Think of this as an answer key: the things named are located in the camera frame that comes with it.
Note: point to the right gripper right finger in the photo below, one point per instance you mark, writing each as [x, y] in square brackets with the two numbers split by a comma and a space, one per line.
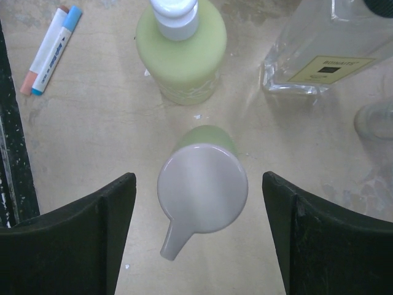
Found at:
[324, 248]

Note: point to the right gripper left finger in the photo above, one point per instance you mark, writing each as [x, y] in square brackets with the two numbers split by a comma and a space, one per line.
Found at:
[75, 249]

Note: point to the green bottle beige cap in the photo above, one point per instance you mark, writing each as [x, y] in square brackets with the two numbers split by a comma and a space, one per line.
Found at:
[202, 187]

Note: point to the clear bottle yellow label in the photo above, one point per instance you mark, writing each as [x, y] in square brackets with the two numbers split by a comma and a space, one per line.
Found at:
[326, 41]

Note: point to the green pump bottle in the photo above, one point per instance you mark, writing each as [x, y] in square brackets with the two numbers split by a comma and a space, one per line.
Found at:
[182, 45]

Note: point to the silver squeeze tube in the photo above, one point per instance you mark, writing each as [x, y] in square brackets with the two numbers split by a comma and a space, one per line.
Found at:
[374, 121]

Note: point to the orange capped pen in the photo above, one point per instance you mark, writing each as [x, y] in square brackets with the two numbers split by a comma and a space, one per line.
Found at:
[44, 48]

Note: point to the blue capped pen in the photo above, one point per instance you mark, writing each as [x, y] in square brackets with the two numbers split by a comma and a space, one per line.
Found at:
[56, 50]

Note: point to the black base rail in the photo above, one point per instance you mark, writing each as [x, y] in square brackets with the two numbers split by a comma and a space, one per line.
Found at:
[18, 195]

